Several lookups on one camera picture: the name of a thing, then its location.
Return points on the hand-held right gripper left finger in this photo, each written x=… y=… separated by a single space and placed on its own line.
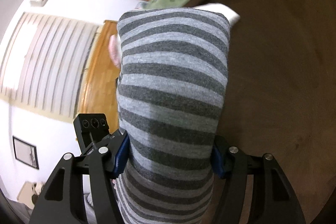
x=119 y=166

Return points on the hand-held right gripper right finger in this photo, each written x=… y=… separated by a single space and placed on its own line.
x=218 y=161

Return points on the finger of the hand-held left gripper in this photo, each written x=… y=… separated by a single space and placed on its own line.
x=115 y=141

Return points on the grey striped zip hoodie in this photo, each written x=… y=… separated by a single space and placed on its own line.
x=173 y=82

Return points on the wooden headboard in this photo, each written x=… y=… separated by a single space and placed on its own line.
x=102 y=69

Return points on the black framed picture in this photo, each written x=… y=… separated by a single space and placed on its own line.
x=25 y=151

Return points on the striped window blinds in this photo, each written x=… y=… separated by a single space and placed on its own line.
x=47 y=61

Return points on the pink plush pillow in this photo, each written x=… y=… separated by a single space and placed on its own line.
x=114 y=50

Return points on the brown blanket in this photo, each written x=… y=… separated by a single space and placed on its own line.
x=275 y=69

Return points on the white fleece garment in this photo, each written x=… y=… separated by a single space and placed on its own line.
x=225 y=12

